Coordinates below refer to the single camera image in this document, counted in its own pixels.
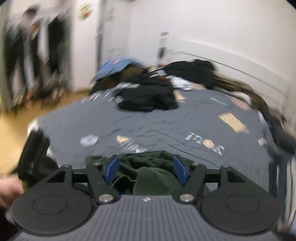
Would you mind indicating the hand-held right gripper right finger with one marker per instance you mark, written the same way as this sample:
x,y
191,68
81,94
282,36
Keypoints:
x,y
180,168

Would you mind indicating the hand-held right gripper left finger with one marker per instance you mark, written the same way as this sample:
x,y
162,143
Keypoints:
x,y
112,169

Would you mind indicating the white garment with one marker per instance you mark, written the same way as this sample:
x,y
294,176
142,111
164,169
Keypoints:
x,y
182,83

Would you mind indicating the dark green t-shirt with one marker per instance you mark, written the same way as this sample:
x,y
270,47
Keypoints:
x,y
150,176

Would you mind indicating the black puffer jacket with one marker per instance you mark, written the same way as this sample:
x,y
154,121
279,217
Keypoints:
x,y
192,71

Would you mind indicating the pile of dark clothes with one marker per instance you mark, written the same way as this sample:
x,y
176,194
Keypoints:
x,y
143,95

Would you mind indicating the cartoon mouse sticker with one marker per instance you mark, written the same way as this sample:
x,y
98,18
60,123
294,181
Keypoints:
x,y
84,10

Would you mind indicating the white headboard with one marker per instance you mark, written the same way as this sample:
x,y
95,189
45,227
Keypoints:
x,y
242,67

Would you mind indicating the black hairbrush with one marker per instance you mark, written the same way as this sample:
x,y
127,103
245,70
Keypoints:
x,y
163,46

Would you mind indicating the brown garment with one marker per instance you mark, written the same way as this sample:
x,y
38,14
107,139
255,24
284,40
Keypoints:
x,y
129,74

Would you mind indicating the blue denim cloth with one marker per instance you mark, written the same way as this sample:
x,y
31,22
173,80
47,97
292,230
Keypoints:
x,y
113,67

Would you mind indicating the grey printed quilt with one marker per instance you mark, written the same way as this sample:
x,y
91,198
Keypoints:
x,y
173,120

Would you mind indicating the person's left hand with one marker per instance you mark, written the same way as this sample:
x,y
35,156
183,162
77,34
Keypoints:
x,y
10,192

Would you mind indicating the row of hanging clothes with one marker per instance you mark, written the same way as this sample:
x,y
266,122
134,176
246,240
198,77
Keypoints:
x,y
55,46

